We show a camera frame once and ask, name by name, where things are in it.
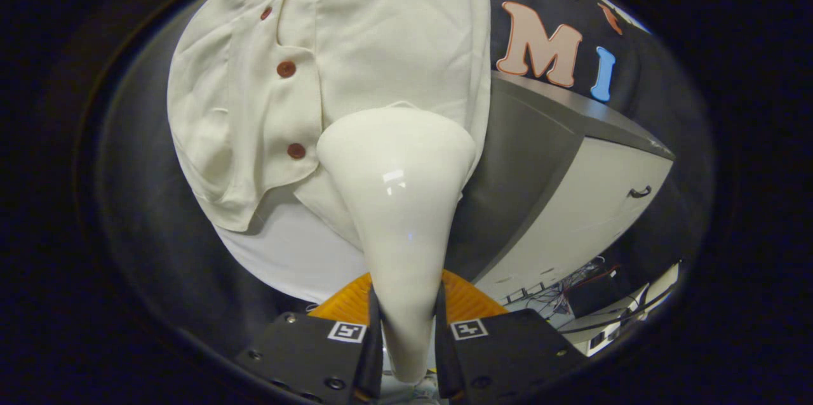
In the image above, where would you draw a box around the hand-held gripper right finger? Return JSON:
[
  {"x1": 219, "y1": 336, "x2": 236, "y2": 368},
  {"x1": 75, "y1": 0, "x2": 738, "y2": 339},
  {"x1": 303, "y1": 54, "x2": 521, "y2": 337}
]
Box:
[{"x1": 435, "y1": 269, "x2": 588, "y2": 402}]

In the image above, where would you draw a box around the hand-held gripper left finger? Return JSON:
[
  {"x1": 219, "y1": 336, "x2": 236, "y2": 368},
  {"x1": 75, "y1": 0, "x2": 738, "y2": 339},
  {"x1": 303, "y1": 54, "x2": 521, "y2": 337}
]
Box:
[{"x1": 235, "y1": 272, "x2": 385, "y2": 404}]

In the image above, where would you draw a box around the white garment steamer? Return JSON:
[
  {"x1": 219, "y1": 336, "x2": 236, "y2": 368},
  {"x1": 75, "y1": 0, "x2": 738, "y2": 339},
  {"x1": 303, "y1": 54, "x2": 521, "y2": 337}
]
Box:
[{"x1": 316, "y1": 107, "x2": 477, "y2": 385}]

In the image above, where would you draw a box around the cream button-up shirt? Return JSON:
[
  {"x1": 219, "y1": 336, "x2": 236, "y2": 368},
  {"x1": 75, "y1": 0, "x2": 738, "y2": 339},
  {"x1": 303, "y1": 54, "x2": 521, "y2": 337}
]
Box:
[{"x1": 167, "y1": 0, "x2": 492, "y2": 252}]

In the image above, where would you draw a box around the white inner cloth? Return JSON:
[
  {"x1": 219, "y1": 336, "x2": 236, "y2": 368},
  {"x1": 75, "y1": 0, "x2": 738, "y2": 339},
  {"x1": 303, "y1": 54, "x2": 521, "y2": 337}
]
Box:
[{"x1": 213, "y1": 184, "x2": 369, "y2": 304}]

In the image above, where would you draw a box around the grey and white cabinet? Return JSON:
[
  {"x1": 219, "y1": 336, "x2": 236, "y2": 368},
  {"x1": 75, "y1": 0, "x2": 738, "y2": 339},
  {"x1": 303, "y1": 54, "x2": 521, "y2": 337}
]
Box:
[{"x1": 445, "y1": 70, "x2": 676, "y2": 302}]

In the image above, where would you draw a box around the white cylindrical device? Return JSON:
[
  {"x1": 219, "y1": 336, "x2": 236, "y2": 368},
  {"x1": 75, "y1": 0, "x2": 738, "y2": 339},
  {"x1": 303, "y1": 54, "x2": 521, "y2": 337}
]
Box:
[{"x1": 635, "y1": 261, "x2": 682, "y2": 314}]

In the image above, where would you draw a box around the bundle of cables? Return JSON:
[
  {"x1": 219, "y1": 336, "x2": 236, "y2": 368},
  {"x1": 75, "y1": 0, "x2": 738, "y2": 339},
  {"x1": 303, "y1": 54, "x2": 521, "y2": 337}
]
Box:
[{"x1": 502, "y1": 258, "x2": 620, "y2": 323}]

